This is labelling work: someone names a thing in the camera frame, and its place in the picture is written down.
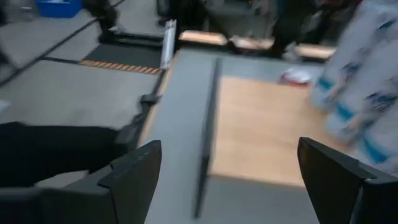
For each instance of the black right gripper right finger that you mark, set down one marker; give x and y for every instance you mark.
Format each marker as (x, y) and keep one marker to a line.
(335, 193)

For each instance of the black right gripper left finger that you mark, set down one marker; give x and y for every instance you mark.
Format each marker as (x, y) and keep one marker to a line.
(133, 186)

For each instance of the red soda can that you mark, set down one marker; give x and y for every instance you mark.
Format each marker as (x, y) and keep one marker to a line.
(295, 76)

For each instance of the black orange striped floor mat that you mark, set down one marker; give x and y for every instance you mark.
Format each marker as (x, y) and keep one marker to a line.
(124, 54)

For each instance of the wooden table side board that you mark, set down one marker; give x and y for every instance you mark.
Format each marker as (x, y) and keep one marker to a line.
(202, 37)

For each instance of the blue storage bin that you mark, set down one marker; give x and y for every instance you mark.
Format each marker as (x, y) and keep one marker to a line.
(59, 9)

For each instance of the grey metal bracket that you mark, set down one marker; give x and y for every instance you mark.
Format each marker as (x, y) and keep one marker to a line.
(168, 43)

